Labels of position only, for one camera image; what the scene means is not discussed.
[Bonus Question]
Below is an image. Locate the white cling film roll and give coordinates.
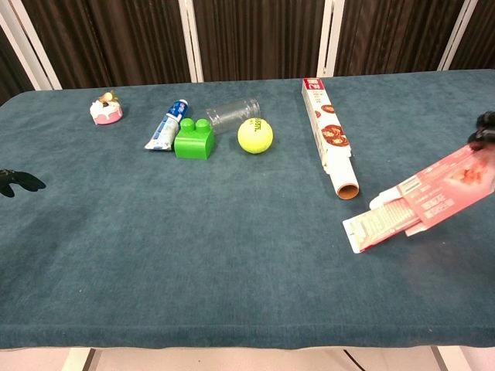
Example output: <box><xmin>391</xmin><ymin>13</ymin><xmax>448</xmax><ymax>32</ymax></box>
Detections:
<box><xmin>323</xmin><ymin>148</ymin><xmax>360</xmax><ymax>200</ymax></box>

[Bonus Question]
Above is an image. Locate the yellow tennis ball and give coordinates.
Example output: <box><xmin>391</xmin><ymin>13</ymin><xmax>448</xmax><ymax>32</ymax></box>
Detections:
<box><xmin>237</xmin><ymin>117</ymin><xmax>275</xmax><ymax>155</ymax></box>

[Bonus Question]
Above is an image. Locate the pink toy cake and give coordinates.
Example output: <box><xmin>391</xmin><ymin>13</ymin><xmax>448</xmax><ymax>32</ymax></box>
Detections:
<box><xmin>89</xmin><ymin>90</ymin><xmax>124</xmax><ymax>126</ymax></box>

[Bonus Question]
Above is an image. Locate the dark corrugated partition panel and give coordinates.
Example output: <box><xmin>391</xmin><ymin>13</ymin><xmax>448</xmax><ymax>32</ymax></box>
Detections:
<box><xmin>334</xmin><ymin>0</ymin><xmax>469</xmax><ymax>77</ymax></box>
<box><xmin>0</xmin><ymin>25</ymin><xmax>36</xmax><ymax>106</ymax></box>
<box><xmin>21</xmin><ymin>0</ymin><xmax>194</xmax><ymax>90</ymax></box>
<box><xmin>193</xmin><ymin>0</ymin><xmax>328</xmax><ymax>82</ymax></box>
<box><xmin>450</xmin><ymin>0</ymin><xmax>495</xmax><ymax>71</ymax></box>

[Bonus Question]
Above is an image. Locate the clear plastic jar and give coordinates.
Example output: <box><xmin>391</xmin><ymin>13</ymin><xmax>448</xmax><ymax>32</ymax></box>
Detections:
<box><xmin>205</xmin><ymin>97</ymin><xmax>262</xmax><ymax>135</ymax></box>

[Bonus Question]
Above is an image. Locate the long cling film box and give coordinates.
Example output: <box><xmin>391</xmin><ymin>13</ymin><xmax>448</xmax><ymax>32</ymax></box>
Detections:
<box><xmin>301</xmin><ymin>77</ymin><xmax>353</xmax><ymax>171</ymax></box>

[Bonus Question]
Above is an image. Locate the green building block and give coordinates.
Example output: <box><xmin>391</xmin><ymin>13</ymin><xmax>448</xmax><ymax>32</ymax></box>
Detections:
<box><xmin>173</xmin><ymin>117</ymin><xmax>216</xmax><ymax>160</ymax></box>

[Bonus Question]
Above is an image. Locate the white table leg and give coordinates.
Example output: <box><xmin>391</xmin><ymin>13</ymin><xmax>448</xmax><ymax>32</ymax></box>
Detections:
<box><xmin>431</xmin><ymin>345</ymin><xmax>473</xmax><ymax>371</ymax></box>
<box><xmin>61</xmin><ymin>347</ymin><xmax>96</xmax><ymax>371</ymax></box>

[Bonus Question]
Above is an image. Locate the white partition post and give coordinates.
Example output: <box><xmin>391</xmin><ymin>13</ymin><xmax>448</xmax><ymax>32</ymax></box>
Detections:
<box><xmin>178</xmin><ymin>0</ymin><xmax>205</xmax><ymax>83</ymax></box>
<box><xmin>0</xmin><ymin>0</ymin><xmax>63</xmax><ymax>92</ymax></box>
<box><xmin>436</xmin><ymin>0</ymin><xmax>484</xmax><ymax>72</ymax></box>
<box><xmin>316</xmin><ymin>0</ymin><xmax>345</xmax><ymax>78</ymax></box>

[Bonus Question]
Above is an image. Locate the pink toothpaste box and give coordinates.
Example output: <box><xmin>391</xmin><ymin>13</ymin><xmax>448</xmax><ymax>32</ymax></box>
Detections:
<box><xmin>369</xmin><ymin>143</ymin><xmax>495</xmax><ymax>237</ymax></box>

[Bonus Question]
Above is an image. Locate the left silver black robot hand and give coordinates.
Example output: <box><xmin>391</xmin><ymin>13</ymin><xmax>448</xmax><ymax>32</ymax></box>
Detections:
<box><xmin>0</xmin><ymin>168</ymin><xmax>46</xmax><ymax>198</ymax></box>

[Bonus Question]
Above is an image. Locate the blue white toothpaste tube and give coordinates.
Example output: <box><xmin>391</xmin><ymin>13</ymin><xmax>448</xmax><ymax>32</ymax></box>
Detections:
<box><xmin>144</xmin><ymin>99</ymin><xmax>189</xmax><ymax>152</ymax></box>

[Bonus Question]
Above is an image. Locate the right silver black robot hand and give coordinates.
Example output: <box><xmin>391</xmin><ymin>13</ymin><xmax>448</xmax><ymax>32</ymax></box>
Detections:
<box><xmin>466</xmin><ymin>111</ymin><xmax>495</xmax><ymax>151</ymax></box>

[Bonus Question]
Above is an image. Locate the teal table cloth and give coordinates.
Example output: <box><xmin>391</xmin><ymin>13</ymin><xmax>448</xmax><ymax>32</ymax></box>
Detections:
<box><xmin>0</xmin><ymin>69</ymin><xmax>495</xmax><ymax>351</ymax></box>

